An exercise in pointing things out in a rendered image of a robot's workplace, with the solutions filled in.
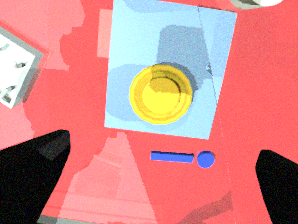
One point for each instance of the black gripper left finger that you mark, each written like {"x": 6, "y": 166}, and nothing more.
{"x": 29, "y": 172}

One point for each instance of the yellow plate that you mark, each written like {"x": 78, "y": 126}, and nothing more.
{"x": 160, "y": 94}

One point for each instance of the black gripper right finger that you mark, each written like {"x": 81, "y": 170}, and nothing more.
{"x": 278, "y": 180}

